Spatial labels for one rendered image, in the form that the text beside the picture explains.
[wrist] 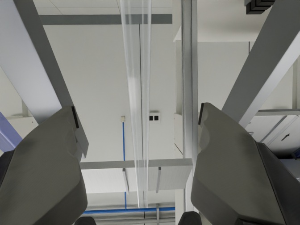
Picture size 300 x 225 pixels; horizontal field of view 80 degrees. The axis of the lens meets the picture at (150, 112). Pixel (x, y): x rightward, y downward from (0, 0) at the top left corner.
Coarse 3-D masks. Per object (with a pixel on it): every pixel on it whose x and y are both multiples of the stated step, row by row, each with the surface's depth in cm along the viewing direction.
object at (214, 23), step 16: (176, 0) 84; (208, 0) 58; (224, 0) 58; (240, 0) 58; (176, 16) 85; (208, 16) 68; (224, 16) 68; (240, 16) 69; (256, 16) 69; (176, 32) 86; (208, 32) 84; (224, 32) 85; (240, 32) 85; (256, 32) 85
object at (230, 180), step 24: (216, 120) 10; (216, 144) 8; (240, 144) 8; (216, 168) 7; (240, 168) 7; (264, 168) 7; (192, 192) 7; (216, 192) 6; (240, 192) 6; (264, 192) 6; (216, 216) 6; (240, 216) 5; (264, 216) 5
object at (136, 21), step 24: (120, 0) 8; (144, 0) 8; (144, 24) 8; (144, 48) 9; (144, 72) 10; (144, 96) 12; (144, 120) 13; (144, 144) 15; (144, 168) 19; (144, 192) 23
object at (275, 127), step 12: (252, 120) 33; (264, 120) 33; (276, 120) 33; (288, 120) 33; (264, 132) 36; (276, 132) 36; (288, 132) 37; (276, 144) 40; (288, 144) 41; (276, 156) 45
